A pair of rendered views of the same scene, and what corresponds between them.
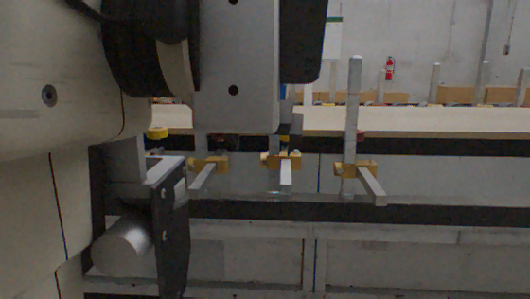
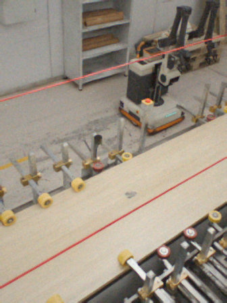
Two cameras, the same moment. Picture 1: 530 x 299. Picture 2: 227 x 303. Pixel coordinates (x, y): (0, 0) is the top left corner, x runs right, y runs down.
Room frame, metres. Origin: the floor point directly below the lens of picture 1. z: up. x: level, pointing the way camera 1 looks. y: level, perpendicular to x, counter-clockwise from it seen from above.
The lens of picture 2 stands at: (2.63, -2.88, 2.68)
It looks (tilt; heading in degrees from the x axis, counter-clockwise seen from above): 39 degrees down; 134
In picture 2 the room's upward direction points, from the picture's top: 5 degrees clockwise
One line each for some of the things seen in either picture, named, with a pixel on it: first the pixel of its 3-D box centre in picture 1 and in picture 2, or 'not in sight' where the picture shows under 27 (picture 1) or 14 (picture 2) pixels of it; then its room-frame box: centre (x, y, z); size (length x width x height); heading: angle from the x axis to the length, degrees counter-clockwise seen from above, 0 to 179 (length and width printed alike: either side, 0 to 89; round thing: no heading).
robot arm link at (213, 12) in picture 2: not in sight; (211, 22); (0.54, 0.43, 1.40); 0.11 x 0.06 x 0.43; 87
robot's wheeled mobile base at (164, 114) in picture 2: not in sight; (152, 108); (0.05, 0.25, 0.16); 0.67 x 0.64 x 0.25; 176
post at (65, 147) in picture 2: not in sight; (65, 169); (1.00, -1.78, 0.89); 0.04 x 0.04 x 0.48; 86
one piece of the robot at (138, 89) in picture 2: not in sight; (151, 76); (-0.04, 0.25, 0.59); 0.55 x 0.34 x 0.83; 86
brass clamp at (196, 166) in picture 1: (208, 165); not in sight; (1.13, 0.19, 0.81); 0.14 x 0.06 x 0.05; 86
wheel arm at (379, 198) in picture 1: (362, 174); (192, 115); (1.04, -0.32, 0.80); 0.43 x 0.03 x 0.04; 176
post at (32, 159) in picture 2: not in sight; (34, 178); (0.98, -2.03, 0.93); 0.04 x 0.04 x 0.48; 86
